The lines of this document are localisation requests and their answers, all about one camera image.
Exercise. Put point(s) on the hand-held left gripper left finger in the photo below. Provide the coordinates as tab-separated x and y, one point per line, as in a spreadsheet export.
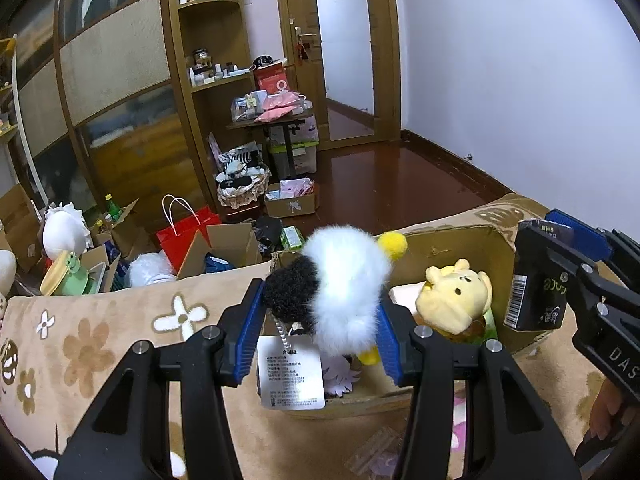
248	330

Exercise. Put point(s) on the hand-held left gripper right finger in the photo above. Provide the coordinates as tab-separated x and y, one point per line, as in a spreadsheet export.
392	345

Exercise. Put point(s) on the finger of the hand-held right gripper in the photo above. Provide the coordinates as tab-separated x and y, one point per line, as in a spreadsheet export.
580	232
575	265

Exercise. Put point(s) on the black packet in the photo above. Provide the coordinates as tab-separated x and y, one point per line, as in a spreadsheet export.
537	295

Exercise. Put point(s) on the yellow bear plush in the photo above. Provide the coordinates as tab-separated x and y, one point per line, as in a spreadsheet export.
455	300

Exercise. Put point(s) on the white and black fluffy plush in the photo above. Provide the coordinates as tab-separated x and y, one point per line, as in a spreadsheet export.
340	280

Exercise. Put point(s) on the printed cardboard box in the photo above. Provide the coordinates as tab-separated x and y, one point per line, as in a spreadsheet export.
450	247

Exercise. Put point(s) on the person's right hand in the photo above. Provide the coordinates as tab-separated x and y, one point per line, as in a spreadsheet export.
602	405

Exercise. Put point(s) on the brown cardboard box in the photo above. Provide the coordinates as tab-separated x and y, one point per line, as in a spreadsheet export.
235	245

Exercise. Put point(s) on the green carton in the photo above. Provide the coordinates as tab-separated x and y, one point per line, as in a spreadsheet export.
291	238

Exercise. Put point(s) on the clear plastic bag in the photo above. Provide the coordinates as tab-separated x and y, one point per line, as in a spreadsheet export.
375	450

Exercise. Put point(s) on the red paper bag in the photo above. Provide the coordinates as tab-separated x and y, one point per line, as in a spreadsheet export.
180	245

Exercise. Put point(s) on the small cardboard box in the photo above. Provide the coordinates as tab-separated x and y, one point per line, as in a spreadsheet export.
290	206

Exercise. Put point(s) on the wicker basket with clothes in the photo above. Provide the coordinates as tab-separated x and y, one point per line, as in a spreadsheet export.
242	195

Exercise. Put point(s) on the cardboard box with bottles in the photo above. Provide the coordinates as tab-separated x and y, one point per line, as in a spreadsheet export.
127	235

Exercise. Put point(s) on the plastic storage bin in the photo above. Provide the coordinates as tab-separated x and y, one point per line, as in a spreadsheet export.
302	157

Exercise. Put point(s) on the green bottle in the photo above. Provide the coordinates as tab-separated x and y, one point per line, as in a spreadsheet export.
111	206

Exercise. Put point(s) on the green frog toy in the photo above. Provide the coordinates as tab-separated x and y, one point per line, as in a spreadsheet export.
70	275

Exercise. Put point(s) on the small wooden side table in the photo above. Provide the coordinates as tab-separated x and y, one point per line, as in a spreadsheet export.
260	123

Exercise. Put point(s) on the round white spiky-haired plush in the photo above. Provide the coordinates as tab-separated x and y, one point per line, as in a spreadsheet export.
62	235

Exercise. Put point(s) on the pink packets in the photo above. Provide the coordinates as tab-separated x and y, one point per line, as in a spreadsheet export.
277	110

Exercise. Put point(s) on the wooden corner shelf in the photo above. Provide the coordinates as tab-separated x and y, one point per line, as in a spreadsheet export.
220	85

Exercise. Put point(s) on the large white plush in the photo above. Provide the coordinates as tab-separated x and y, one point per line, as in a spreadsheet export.
6	270

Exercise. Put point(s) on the red box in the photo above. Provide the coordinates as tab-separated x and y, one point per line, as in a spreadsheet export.
270	79

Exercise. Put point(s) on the open cardboard box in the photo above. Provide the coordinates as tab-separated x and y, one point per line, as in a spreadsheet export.
20	220

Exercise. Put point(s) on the glass jar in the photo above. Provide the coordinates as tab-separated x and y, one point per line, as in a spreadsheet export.
201	59

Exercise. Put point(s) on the wooden wardrobe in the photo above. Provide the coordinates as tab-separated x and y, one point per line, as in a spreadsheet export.
115	55

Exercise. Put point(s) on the white curved pole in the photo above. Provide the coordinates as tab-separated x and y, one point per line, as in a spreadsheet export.
22	120

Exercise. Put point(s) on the figurine display shelf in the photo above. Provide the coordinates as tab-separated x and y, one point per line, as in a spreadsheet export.
6	132

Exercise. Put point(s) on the wooden door with glass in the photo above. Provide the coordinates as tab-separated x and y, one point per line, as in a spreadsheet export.
300	10

